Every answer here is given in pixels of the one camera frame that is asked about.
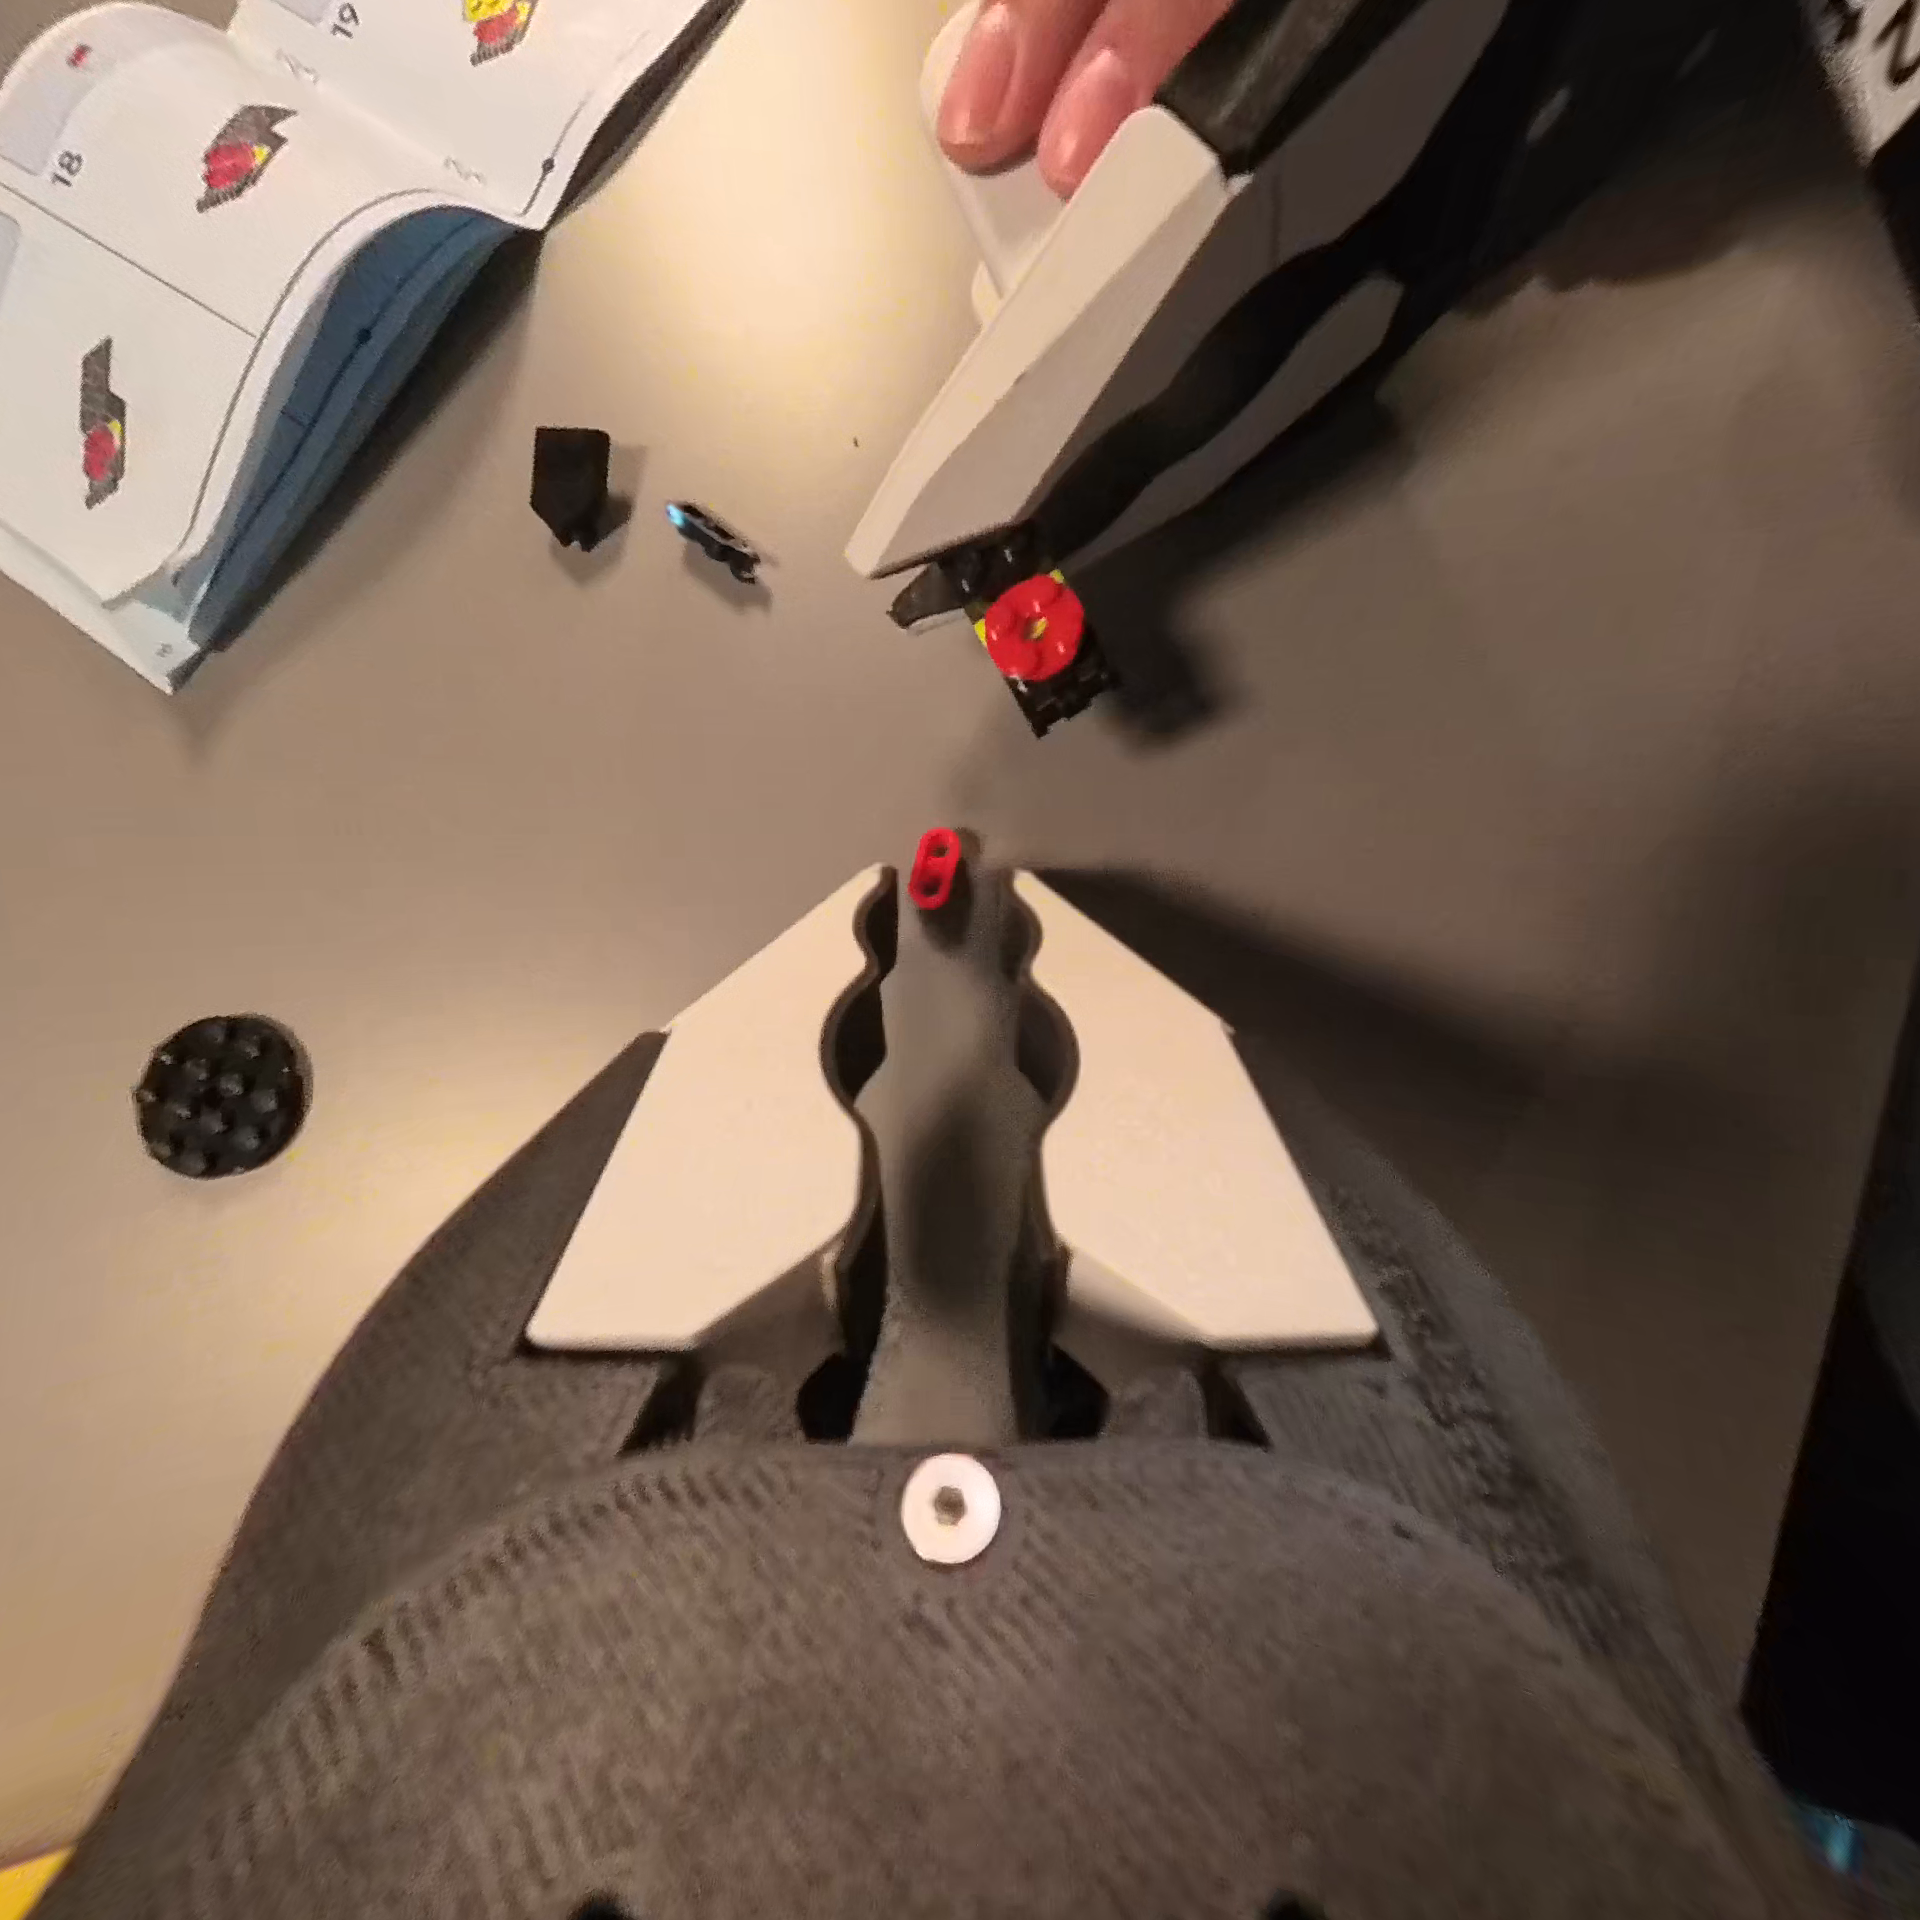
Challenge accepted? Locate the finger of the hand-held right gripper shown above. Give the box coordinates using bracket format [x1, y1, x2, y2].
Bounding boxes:
[843, 104, 1257, 584]
[1035, 276, 1409, 579]

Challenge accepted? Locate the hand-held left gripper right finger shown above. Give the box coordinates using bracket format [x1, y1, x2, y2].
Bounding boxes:
[1007, 867, 1384, 1348]

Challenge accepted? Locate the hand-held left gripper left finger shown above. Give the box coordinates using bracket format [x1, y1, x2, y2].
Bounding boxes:
[521, 864, 906, 1353]

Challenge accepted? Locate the black lego assembly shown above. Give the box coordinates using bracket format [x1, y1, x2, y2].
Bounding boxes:
[889, 538, 1123, 740]

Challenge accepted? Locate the flat black lego clip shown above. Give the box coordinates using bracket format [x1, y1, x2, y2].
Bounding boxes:
[664, 499, 769, 579]

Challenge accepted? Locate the round black lego piece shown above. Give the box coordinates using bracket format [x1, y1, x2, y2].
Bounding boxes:
[132, 1013, 319, 1181]

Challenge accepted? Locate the black lego slope piece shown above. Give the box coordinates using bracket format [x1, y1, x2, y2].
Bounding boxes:
[528, 422, 618, 548]

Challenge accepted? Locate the person's right hand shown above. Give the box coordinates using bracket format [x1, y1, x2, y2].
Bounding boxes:
[936, 0, 1240, 202]

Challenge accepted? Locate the open instruction booklet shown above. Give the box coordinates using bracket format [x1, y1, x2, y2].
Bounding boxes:
[0, 0, 741, 696]

